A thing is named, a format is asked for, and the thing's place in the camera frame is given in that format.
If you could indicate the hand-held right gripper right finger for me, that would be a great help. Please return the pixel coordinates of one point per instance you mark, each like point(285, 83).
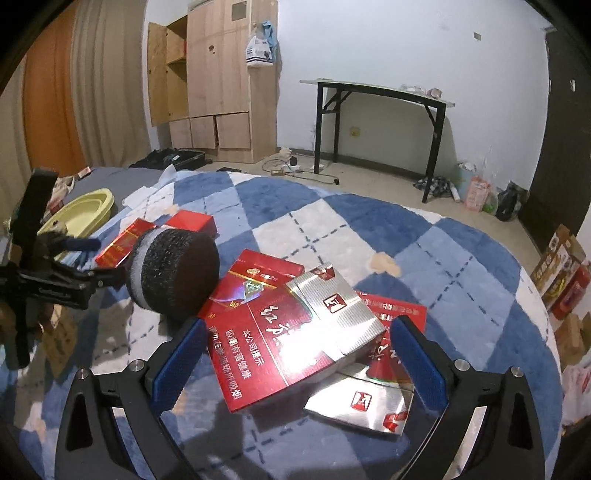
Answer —
point(418, 360)

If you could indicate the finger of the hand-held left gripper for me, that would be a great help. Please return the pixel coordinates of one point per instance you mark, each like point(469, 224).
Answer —
point(83, 244)
point(104, 281)

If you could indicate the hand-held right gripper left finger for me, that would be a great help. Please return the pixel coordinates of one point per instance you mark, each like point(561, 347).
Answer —
point(178, 369)

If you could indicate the pale yellow plastic basin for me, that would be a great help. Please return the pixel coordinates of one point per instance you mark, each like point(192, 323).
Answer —
point(87, 207)

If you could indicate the long red box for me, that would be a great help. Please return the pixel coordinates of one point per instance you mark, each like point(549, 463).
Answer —
point(122, 244)

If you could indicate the red card box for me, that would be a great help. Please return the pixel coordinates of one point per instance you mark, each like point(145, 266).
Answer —
point(399, 310)

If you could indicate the small silver red cigarette pack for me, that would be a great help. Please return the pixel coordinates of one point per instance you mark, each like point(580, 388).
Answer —
point(360, 401)

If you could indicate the dark cylinder with grey band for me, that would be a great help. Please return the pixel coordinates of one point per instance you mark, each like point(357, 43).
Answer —
point(180, 272)

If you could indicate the red and white box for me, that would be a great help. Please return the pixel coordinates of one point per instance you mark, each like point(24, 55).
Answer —
point(191, 221)

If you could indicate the red box with hologram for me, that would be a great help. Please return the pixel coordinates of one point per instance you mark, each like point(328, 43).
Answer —
point(249, 277)

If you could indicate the large silver red cigarette pack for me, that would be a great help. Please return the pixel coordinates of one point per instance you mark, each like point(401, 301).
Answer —
point(295, 350)

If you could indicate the beige tote bag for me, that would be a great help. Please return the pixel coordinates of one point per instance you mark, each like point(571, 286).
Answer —
point(62, 189)

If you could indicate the small pink brown box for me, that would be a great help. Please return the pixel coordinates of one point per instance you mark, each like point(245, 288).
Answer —
point(83, 172)

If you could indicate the small white cloth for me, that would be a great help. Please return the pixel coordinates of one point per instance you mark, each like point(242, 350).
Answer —
point(147, 191)

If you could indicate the black suitcase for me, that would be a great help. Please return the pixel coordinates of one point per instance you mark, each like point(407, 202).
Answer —
point(184, 159)

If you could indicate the orange wooden door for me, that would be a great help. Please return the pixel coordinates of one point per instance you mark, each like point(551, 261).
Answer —
point(51, 101)

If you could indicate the beige curtain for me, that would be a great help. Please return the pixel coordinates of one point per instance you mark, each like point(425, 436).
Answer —
point(111, 92)

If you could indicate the white shopping bag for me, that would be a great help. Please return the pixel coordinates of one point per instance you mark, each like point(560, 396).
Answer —
point(577, 397)

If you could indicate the printed cardboard boxes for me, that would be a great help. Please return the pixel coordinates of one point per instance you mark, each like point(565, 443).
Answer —
point(556, 263)

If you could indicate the blue checkered plush blanket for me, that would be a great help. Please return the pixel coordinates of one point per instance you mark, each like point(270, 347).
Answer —
point(323, 217)

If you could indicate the checkered cloth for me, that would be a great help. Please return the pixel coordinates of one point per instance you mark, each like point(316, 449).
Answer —
point(434, 187)

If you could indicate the pink packaging bag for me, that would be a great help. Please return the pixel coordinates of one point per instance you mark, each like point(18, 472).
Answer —
point(478, 196)

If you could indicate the black bag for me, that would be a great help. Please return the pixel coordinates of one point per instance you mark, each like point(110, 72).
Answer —
point(510, 203)

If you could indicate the wooden wardrobe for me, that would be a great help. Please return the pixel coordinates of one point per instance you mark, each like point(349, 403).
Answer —
point(217, 69)

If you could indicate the black folding table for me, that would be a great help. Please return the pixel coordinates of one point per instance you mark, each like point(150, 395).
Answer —
point(320, 138)

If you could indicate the white hanging plastic bag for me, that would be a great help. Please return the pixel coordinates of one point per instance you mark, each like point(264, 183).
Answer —
point(258, 53)

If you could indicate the dark brown door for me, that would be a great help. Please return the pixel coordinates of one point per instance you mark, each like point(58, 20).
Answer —
point(563, 138)

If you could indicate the small round containers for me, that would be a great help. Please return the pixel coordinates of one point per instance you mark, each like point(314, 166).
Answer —
point(420, 91)

